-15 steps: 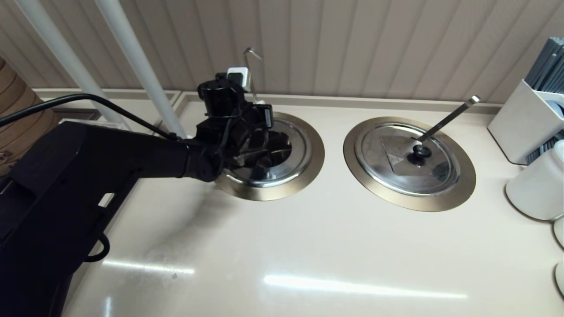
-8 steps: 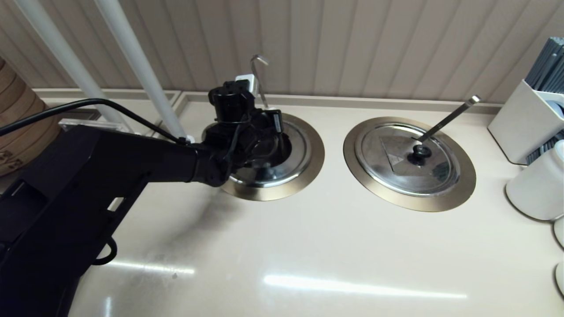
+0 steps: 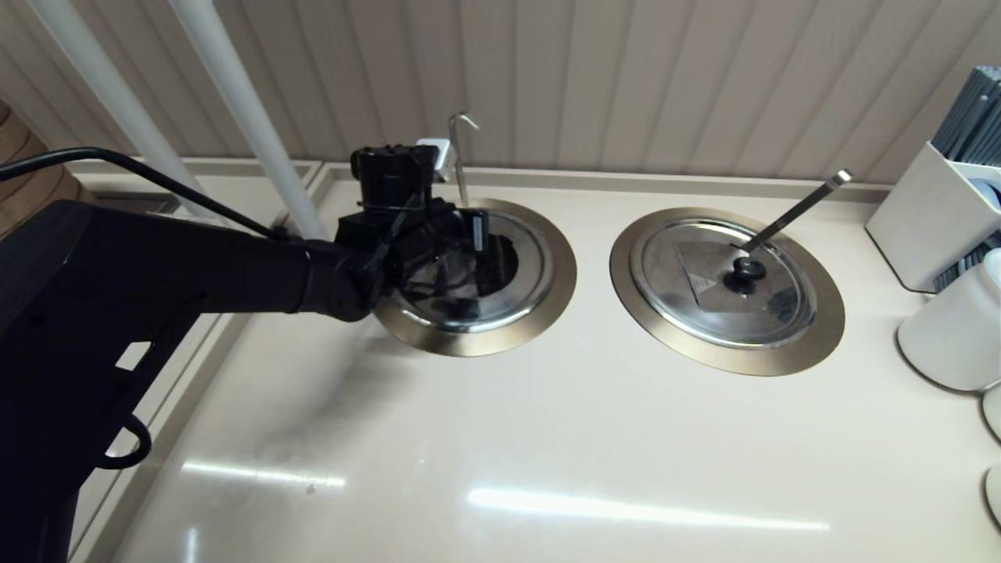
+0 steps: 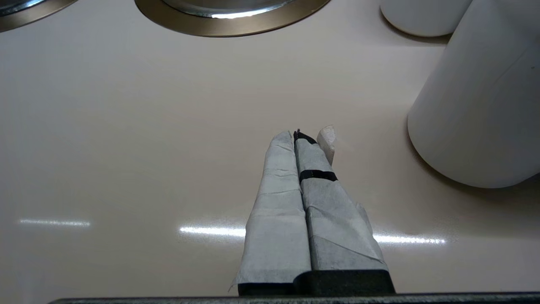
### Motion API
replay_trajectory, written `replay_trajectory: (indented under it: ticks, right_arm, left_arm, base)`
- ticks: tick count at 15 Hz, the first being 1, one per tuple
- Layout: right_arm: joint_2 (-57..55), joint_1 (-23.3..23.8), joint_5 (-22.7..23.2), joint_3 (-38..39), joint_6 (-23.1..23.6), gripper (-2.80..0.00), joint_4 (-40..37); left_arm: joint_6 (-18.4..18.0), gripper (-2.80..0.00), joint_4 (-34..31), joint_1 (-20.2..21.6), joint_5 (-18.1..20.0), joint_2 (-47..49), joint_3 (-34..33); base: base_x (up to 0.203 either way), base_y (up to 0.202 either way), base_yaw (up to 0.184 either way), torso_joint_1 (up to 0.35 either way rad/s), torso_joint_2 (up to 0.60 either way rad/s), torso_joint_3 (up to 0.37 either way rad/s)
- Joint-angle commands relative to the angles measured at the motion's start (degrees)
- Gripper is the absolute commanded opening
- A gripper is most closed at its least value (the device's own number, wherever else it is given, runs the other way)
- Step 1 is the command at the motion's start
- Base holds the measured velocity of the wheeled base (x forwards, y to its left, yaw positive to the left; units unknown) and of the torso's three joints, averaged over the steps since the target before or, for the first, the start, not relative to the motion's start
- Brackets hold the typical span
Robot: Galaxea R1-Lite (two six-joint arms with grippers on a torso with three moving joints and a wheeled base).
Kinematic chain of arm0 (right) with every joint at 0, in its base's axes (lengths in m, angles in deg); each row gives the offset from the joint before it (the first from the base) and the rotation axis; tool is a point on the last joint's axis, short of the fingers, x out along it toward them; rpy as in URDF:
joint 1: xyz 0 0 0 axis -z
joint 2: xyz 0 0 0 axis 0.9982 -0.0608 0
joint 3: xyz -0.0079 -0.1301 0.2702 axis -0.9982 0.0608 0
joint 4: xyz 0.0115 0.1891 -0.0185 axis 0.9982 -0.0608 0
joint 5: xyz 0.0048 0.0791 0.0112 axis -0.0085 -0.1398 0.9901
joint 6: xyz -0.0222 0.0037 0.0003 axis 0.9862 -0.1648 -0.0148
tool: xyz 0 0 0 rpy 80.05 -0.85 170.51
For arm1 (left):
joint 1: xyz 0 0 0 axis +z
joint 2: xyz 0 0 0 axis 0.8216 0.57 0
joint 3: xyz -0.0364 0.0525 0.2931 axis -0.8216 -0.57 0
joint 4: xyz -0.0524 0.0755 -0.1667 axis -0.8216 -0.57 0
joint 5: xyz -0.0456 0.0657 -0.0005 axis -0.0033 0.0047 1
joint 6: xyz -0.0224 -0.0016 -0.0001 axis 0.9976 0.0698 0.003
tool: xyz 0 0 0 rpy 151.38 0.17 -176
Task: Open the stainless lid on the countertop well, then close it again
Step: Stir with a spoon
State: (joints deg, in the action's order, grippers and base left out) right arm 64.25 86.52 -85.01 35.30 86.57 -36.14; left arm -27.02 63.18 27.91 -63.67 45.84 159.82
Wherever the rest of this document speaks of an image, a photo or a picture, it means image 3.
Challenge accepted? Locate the steel ladle hooked handle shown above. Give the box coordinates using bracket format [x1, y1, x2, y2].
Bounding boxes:
[447, 112, 480, 210]

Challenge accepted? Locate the steel hinged lid black knob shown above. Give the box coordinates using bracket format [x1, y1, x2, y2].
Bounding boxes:
[630, 221, 819, 350]
[395, 210, 556, 333]

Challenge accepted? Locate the white slanted pole with flange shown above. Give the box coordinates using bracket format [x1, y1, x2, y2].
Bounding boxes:
[168, 0, 329, 239]

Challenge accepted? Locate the dark steel steamer tray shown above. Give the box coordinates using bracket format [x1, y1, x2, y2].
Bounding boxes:
[94, 195, 181, 216]

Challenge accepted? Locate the bamboo steamer stack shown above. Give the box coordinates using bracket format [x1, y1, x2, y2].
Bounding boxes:
[0, 102, 79, 239]

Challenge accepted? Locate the white utensil holder box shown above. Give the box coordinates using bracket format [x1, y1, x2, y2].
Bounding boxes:
[864, 141, 1001, 294]

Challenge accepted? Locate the white ceramic jar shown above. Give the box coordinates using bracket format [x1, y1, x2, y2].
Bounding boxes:
[896, 249, 1001, 392]

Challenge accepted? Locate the white blue-rimmed dish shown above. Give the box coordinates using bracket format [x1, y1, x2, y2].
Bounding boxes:
[963, 180, 1001, 216]

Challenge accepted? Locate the grey chopsticks bundle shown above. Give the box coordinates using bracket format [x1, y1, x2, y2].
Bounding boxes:
[929, 66, 1001, 169]

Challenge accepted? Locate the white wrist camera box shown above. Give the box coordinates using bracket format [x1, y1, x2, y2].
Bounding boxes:
[416, 138, 454, 183]

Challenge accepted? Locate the bronze well rim ring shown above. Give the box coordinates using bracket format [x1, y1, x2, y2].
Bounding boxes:
[609, 207, 846, 378]
[368, 198, 578, 358]

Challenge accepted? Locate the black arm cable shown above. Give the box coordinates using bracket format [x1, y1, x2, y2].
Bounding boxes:
[0, 147, 290, 239]

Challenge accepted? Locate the steel ladle straight handle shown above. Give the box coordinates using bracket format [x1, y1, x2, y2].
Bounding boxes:
[739, 170, 853, 255]

